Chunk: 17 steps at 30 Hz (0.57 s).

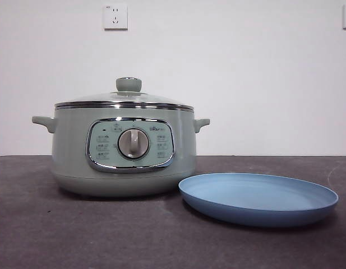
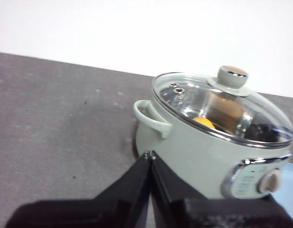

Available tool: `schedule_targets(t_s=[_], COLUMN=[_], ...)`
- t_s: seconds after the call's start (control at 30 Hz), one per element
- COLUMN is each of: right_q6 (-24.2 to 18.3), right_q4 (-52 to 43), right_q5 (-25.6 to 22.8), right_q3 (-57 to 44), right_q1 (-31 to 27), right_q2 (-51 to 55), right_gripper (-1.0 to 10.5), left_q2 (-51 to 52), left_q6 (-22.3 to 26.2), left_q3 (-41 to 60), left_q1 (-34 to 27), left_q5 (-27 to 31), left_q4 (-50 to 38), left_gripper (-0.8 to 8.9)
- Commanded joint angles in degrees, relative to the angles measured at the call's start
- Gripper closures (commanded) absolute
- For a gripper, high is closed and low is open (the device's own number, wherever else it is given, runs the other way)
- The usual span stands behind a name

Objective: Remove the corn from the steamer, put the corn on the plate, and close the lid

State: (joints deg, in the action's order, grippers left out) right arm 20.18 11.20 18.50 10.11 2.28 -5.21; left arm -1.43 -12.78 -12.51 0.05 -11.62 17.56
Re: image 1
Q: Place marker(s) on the glass lid with green knob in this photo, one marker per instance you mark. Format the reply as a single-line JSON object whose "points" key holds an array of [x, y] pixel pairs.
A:
{"points": [[150, 100]]}

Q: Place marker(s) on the pale green electric steamer pot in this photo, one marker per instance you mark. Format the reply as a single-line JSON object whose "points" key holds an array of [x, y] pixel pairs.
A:
{"points": [[71, 157]]}

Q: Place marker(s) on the round blue plate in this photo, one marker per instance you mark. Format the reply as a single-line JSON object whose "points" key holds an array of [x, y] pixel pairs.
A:
{"points": [[257, 201]]}

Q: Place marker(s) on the white wall power socket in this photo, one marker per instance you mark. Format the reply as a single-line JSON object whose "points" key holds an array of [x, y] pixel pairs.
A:
{"points": [[115, 16]]}

